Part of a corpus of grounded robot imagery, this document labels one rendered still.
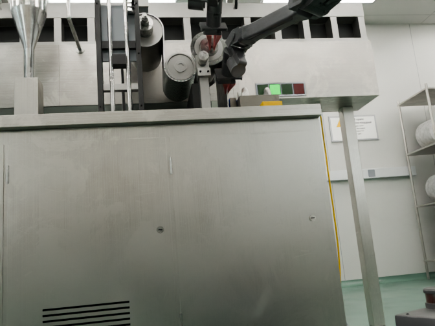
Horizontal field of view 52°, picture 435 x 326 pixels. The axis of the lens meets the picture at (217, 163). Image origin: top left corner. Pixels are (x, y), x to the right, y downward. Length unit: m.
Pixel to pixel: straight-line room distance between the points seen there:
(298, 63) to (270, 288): 1.24
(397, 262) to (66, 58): 3.80
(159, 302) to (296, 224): 0.49
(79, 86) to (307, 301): 1.37
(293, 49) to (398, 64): 3.24
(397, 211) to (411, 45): 1.90
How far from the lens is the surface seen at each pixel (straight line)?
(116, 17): 1.81
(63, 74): 2.21
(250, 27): 1.62
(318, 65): 2.35
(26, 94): 1.91
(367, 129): 5.03
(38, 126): 1.48
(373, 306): 2.42
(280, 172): 1.49
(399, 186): 5.07
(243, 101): 1.77
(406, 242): 5.03
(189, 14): 2.33
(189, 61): 1.85
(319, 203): 1.52
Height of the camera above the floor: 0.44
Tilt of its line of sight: 11 degrees up
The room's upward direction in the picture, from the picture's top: 5 degrees counter-clockwise
